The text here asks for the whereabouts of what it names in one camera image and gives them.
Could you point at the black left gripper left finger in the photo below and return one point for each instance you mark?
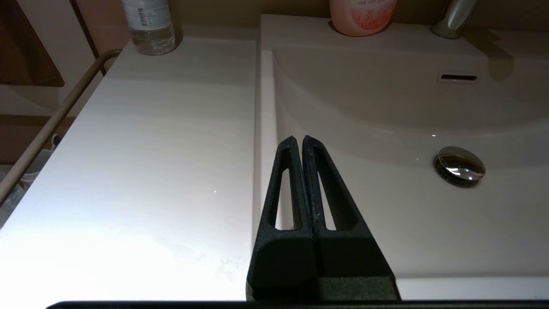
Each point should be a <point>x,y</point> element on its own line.
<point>283,262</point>

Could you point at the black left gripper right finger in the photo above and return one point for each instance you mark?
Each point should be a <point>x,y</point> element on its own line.
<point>347,257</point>

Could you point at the chrome lever faucet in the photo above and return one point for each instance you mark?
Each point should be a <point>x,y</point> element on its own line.
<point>454,19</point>

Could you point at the white ceramic sink basin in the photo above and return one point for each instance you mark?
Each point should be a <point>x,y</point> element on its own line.
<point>407,107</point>

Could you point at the chrome drain stopper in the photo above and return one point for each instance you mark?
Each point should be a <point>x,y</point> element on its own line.
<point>459,167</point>

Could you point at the pink soap pump bottle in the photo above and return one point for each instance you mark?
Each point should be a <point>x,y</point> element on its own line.
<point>362,17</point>

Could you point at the clear plastic water bottle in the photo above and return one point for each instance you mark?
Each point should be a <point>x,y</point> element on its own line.
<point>150,25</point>

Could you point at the dark brown panel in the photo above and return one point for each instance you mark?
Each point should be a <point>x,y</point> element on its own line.
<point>25,43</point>

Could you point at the tan metal rail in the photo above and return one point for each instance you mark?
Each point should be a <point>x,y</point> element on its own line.
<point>51,124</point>

